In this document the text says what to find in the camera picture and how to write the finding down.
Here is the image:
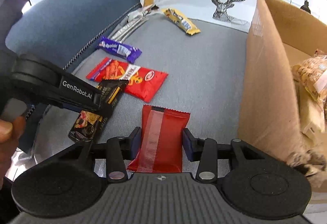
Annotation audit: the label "black gold chocolate packet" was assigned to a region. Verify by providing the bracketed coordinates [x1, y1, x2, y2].
[68, 79, 129, 142]

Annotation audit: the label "red foil snack packet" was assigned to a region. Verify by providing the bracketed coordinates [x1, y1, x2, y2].
[128, 105, 190, 173]

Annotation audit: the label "clear pack white rice bars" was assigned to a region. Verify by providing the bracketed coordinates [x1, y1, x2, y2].
[298, 85, 325, 141]

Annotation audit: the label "clear pack nut brittle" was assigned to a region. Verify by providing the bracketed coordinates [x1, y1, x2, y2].
[291, 55, 326, 107]

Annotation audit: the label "left hand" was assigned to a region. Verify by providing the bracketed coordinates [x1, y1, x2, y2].
[0, 116, 26, 187]

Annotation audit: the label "blue sofa armrest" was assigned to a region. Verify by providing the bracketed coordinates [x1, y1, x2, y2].
[6, 0, 140, 72]

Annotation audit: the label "red peanut snack bag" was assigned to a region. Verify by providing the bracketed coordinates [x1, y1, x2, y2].
[86, 57, 168, 103]

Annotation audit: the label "purple Alpenliebe candy pack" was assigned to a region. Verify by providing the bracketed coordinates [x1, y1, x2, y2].
[97, 37, 142, 64]

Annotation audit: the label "silver foil snack stick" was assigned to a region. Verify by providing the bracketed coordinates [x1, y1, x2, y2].
[108, 10, 149, 43]

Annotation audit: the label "yellow candy bar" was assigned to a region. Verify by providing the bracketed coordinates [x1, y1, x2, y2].
[162, 8, 201, 36]

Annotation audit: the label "open cardboard box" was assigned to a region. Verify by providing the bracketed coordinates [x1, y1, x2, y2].
[237, 0, 327, 194]

